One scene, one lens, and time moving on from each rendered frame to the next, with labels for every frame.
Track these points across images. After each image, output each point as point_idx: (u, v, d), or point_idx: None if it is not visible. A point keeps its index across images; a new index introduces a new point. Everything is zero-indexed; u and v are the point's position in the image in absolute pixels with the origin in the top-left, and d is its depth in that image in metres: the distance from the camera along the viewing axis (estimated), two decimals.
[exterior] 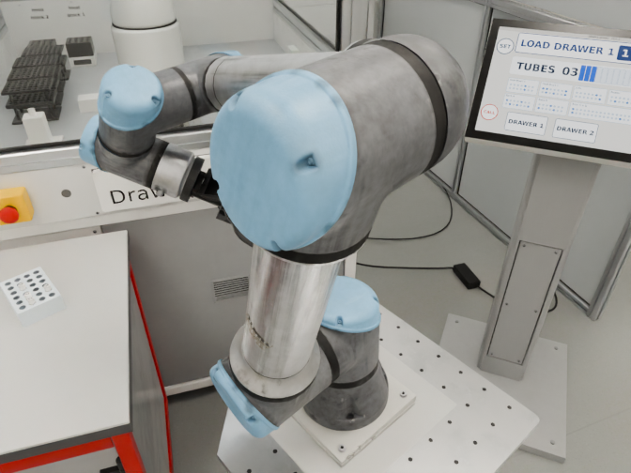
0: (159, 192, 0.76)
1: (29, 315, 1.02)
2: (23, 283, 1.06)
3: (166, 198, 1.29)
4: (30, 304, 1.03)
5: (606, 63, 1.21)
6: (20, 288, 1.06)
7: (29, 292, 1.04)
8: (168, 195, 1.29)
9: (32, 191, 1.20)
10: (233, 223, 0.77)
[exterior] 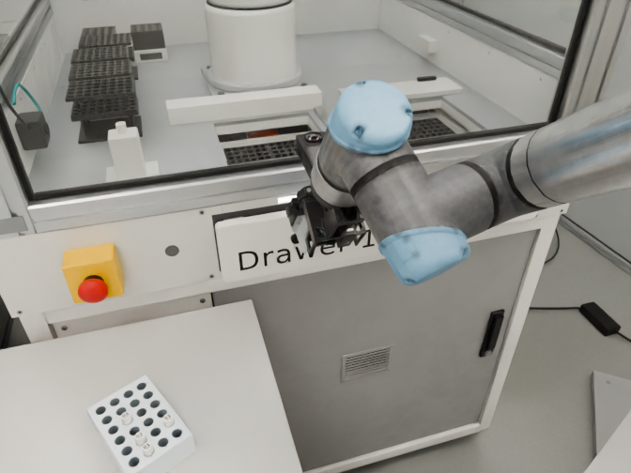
0: None
1: None
2: (129, 413, 0.65)
3: (315, 260, 0.86)
4: (146, 455, 0.61)
5: None
6: (123, 421, 0.64)
7: (143, 433, 0.63)
8: (317, 256, 0.86)
9: (123, 251, 0.79)
10: None
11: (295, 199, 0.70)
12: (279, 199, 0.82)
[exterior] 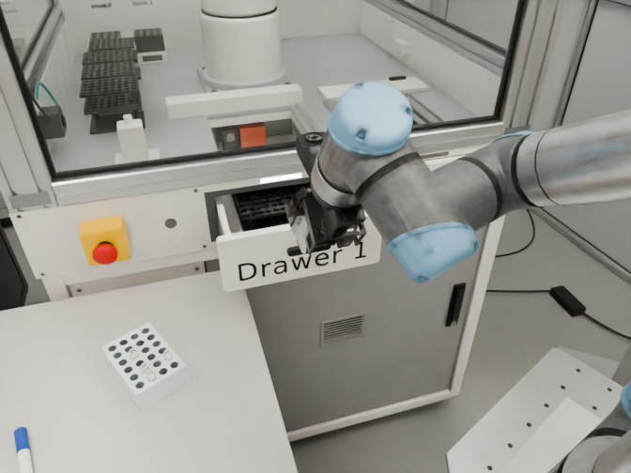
0: None
1: (148, 395, 0.76)
2: (135, 349, 0.80)
3: (310, 270, 0.92)
4: (149, 380, 0.76)
5: None
6: (130, 356, 0.80)
7: (146, 363, 0.78)
8: (313, 267, 0.92)
9: (130, 221, 0.94)
10: None
11: (295, 199, 0.70)
12: (261, 179, 0.97)
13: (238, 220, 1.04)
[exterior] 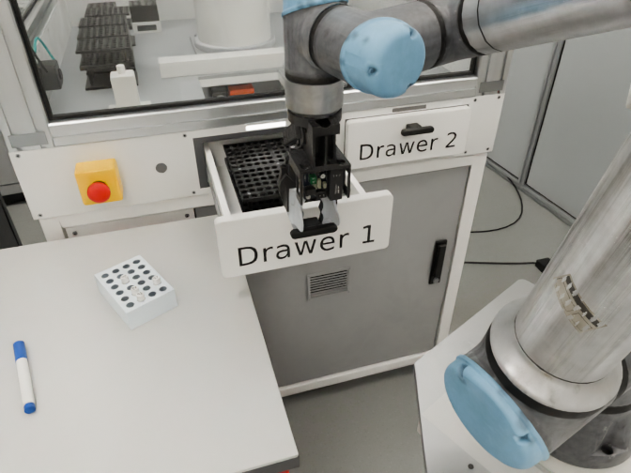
0: None
1: (138, 314, 0.82)
2: (126, 275, 0.85)
3: (315, 255, 0.86)
4: (139, 300, 0.82)
5: None
6: (122, 281, 0.85)
7: (136, 286, 0.83)
8: (317, 251, 0.86)
9: (122, 165, 0.99)
10: None
11: (284, 167, 0.74)
12: (247, 127, 1.02)
13: (238, 204, 0.98)
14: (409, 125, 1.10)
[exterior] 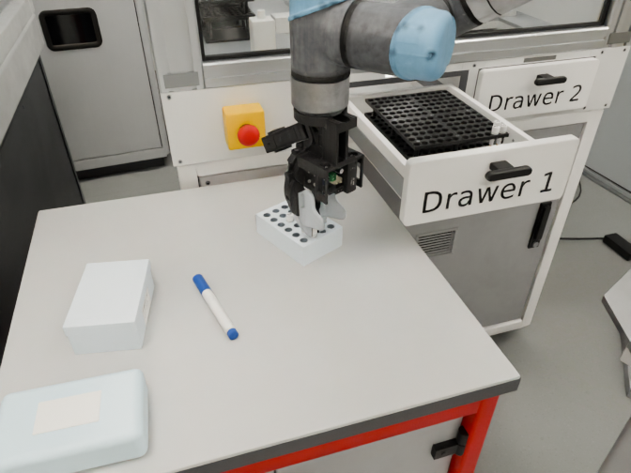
0: None
1: (312, 251, 0.80)
2: (292, 213, 0.84)
3: (493, 204, 0.82)
4: (313, 235, 0.81)
5: None
6: (288, 219, 0.84)
7: None
8: (497, 200, 0.82)
9: (265, 111, 0.98)
10: None
11: (288, 173, 0.72)
12: None
13: None
14: (541, 75, 1.09)
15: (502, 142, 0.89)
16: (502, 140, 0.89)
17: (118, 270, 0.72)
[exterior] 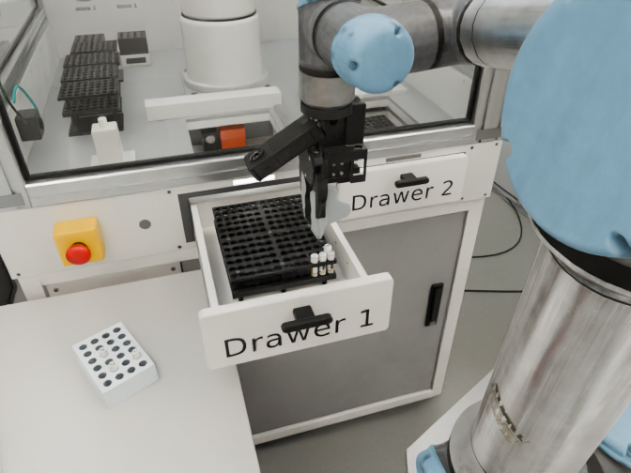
0: None
1: (116, 393, 0.78)
2: (105, 348, 0.81)
3: (308, 342, 0.80)
4: (316, 262, 0.84)
5: None
6: (100, 354, 0.81)
7: (115, 361, 0.79)
8: (312, 338, 0.79)
9: (103, 223, 0.95)
10: (300, 156, 0.78)
11: (317, 176, 0.71)
12: (234, 181, 0.98)
13: (226, 275, 0.92)
14: (403, 175, 1.06)
15: (333, 267, 0.86)
16: (331, 266, 0.86)
17: None
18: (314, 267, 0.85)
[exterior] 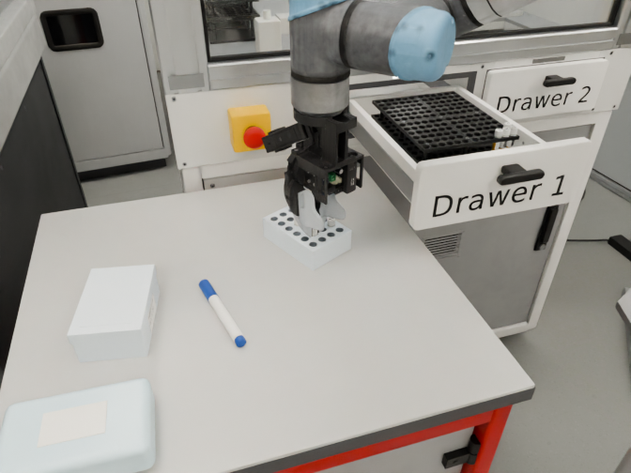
0: None
1: (321, 254, 0.79)
2: None
3: (503, 207, 0.81)
4: (501, 136, 0.86)
5: None
6: (297, 222, 0.82)
7: None
8: (508, 204, 0.81)
9: (270, 113, 0.97)
10: None
11: (287, 173, 0.72)
12: None
13: None
14: (549, 76, 1.07)
15: (513, 144, 0.88)
16: (513, 143, 0.87)
17: (123, 276, 0.70)
18: (497, 143, 0.86)
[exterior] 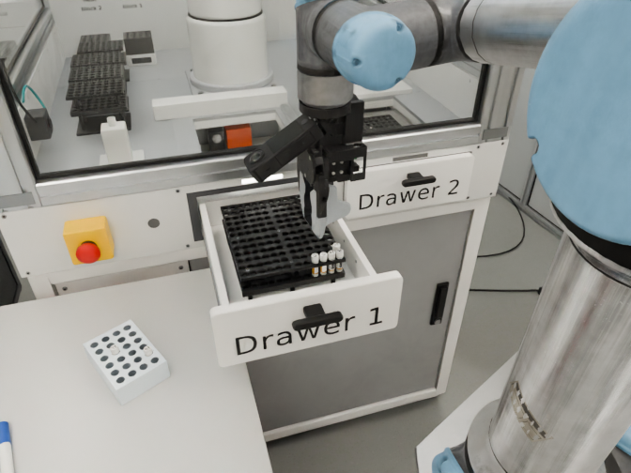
0: None
1: (130, 390, 0.78)
2: (116, 345, 0.82)
3: (317, 340, 0.80)
4: (326, 260, 0.85)
5: None
6: (112, 352, 0.82)
7: (314, 253, 0.85)
8: (321, 336, 0.80)
9: (113, 221, 0.96)
10: (298, 157, 0.78)
11: (318, 175, 0.71)
12: (242, 180, 0.99)
13: (236, 273, 0.92)
14: (410, 175, 1.06)
15: (342, 265, 0.87)
16: (341, 265, 0.86)
17: None
18: (323, 266, 0.85)
